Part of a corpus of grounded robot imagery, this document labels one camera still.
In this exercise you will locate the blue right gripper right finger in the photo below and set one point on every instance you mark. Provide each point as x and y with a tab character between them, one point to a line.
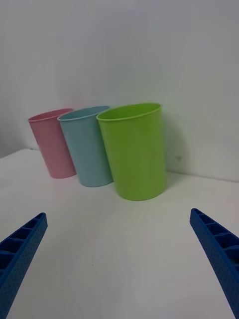
219	251

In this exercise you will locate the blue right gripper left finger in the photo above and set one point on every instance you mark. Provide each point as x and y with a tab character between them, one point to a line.
22	254

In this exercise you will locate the pink plastic waste bin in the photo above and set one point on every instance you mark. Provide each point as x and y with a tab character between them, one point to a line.
51	147

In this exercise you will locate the pale blue plastic waste bin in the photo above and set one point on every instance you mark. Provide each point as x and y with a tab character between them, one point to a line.
85	154

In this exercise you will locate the green plastic waste bin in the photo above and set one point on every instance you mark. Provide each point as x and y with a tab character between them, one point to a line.
135	159

